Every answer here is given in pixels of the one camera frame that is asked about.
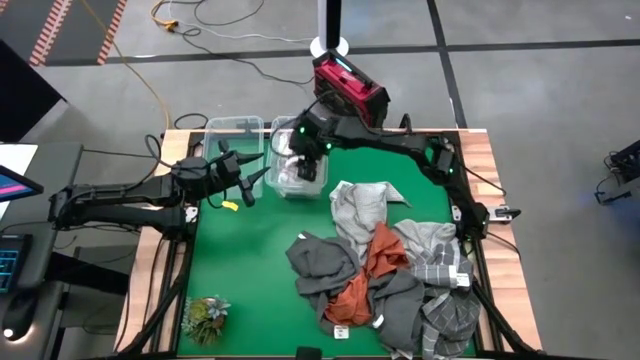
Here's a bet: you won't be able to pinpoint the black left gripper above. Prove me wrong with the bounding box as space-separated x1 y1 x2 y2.
212 138 272 191

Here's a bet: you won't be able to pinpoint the white towel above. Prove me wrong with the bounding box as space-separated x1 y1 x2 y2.
272 130 321 194

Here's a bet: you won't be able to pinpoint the light grey waffle towel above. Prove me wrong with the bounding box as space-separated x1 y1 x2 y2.
328 179 412 261
392 219 459 266

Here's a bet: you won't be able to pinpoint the dark grey terry towel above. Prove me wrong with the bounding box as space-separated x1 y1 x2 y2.
285 232 362 314
367 269 429 360

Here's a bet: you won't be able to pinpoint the dark grey towel dotted lines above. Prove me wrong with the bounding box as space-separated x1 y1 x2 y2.
419 287 482 360

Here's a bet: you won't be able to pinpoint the clear plastic bin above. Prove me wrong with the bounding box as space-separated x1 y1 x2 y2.
264 115 330 200
202 115 266 201

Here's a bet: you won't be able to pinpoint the red and black power station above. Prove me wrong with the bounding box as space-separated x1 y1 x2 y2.
311 48 392 129

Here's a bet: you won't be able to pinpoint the green succulent plant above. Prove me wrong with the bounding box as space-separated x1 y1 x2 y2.
180 294 232 347

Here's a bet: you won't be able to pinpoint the grey desk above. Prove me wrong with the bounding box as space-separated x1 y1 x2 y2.
0 142 85 360

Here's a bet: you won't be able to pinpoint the wooden table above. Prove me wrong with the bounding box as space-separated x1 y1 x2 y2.
113 127 544 360

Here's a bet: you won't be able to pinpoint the white paper sheet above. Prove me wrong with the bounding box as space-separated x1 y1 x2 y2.
0 143 39 176

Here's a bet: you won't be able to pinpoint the computer monitor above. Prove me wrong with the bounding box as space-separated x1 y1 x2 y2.
0 164 45 204

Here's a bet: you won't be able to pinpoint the black cabinet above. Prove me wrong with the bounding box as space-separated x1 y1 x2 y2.
0 39 67 144

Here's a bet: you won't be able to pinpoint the backlit keyboard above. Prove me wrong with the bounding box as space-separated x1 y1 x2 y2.
0 234 32 296

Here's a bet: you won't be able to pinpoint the black computer mouse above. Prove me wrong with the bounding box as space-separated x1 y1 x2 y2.
1 292 40 344

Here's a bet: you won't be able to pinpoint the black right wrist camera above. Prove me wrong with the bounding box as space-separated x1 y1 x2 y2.
297 157 320 183

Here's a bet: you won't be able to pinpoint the small black cable loop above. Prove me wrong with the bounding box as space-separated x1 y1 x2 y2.
172 112 209 131

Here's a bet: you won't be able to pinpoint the long black floor cable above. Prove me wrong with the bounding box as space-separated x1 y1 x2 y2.
179 27 315 86

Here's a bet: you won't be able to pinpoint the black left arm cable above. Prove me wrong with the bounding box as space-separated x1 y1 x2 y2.
143 133 226 210

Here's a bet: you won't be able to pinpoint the white floor cable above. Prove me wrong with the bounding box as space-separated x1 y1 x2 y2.
166 0 315 45

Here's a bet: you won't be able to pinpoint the long yellow floor cable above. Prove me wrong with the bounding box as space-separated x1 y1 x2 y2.
78 0 172 131

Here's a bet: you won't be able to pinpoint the looped black floor cable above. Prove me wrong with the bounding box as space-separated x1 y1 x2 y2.
192 0 266 28

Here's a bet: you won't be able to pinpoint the yellow extension cord plug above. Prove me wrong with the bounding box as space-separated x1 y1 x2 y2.
149 0 180 33

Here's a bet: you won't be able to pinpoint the black equipment with cables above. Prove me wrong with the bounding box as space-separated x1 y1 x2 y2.
592 139 640 206

